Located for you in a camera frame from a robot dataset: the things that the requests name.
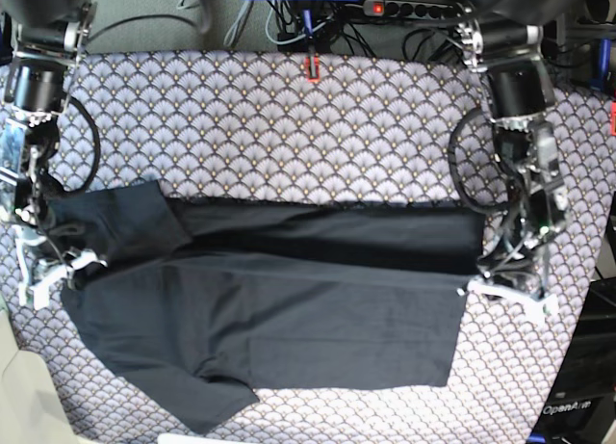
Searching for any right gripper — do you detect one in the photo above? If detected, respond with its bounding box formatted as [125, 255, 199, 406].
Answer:
[16, 236, 108, 310]

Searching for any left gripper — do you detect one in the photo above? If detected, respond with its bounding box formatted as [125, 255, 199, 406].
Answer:
[458, 276, 558, 325]

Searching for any black T-shirt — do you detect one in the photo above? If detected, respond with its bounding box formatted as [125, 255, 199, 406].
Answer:
[53, 183, 484, 433]

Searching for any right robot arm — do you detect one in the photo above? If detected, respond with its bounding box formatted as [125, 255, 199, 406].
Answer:
[1, 0, 105, 310]

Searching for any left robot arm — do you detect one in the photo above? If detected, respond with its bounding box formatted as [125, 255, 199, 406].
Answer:
[447, 0, 578, 326]

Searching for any black OpenArm box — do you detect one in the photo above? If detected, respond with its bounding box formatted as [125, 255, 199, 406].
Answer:
[533, 277, 615, 443]

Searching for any red clamp right edge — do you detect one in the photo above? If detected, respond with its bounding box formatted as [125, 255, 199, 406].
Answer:
[610, 101, 616, 136]

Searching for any fan patterned table cloth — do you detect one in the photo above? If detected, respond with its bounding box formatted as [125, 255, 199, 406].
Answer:
[0, 49, 616, 444]

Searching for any red black table clamp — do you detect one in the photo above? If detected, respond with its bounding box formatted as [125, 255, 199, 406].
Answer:
[305, 54, 321, 83]

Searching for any white power strip red switch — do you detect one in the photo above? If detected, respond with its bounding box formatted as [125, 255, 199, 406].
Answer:
[359, 0, 458, 20]

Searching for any black cable bundle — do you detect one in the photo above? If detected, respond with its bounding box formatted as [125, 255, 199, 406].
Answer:
[264, 0, 463, 63]

